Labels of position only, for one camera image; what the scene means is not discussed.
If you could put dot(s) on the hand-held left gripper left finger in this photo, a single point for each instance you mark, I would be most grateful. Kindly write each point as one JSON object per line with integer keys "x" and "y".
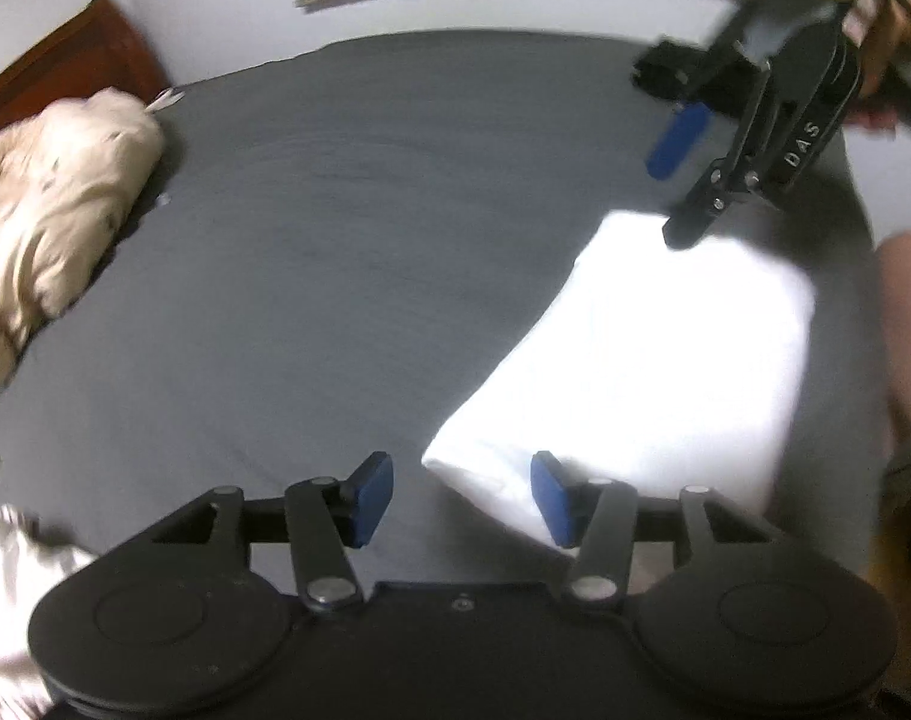
{"x": 373, "y": 499}

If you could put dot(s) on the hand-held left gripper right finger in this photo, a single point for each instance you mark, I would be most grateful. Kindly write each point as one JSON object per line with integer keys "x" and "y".
{"x": 553, "y": 499}

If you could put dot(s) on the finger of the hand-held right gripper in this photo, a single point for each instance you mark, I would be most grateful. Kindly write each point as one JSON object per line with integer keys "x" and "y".
{"x": 691, "y": 229}
{"x": 676, "y": 142}

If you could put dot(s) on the white t-shirt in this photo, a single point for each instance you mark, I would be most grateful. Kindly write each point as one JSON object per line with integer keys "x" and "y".
{"x": 635, "y": 375}

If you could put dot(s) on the person's right hand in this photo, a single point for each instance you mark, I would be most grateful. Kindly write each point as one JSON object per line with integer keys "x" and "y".
{"x": 894, "y": 34}

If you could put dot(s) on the person's leg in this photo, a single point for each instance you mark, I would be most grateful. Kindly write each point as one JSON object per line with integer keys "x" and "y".
{"x": 909, "y": 330}

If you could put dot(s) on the dark grey bed sheet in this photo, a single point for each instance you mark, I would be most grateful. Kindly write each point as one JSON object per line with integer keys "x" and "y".
{"x": 350, "y": 240}

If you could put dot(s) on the pale pink garment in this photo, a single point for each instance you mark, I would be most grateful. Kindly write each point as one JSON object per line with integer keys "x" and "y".
{"x": 13, "y": 615}

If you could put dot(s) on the beige duvet with dark spots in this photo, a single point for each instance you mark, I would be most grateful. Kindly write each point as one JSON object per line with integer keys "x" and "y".
{"x": 50, "y": 225}

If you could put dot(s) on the dark wooden headboard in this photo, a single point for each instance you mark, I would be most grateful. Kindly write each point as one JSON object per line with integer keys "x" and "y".
{"x": 73, "y": 67}

